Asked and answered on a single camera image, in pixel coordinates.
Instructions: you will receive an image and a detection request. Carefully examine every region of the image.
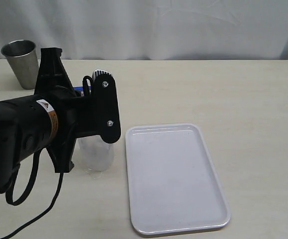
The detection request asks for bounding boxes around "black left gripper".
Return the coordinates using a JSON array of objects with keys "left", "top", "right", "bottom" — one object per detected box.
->
[{"left": 34, "top": 47, "right": 87, "bottom": 173}]

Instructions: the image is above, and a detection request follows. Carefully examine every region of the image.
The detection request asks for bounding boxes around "blue plastic lid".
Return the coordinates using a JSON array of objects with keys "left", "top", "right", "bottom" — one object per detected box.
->
[{"left": 73, "top": 85, "right": 93, "bottom": 92}]

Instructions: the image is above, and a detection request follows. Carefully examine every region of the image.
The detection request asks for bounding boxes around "clear tall plastic container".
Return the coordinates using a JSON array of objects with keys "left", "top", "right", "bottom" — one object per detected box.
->
[{"left": 78, "top": 135, "right": 114, "bottom": 171}]

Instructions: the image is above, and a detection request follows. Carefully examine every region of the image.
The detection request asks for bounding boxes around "stainless steel cup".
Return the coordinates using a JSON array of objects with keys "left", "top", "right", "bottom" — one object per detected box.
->
[{"left": 1, "top": 40, "right": 39, "bottom": 90}]

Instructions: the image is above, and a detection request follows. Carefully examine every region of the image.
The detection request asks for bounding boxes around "white rectangular plastic tray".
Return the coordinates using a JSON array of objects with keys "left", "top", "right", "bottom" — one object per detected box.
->
[{"left": 125, "top": 123, "right": 231, "bottom": 237}]

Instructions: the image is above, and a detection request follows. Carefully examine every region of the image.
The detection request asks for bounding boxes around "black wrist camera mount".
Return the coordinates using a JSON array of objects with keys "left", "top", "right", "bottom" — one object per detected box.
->
[{"left": 82, "top": 69, "right": 121, "bottom": 144}]

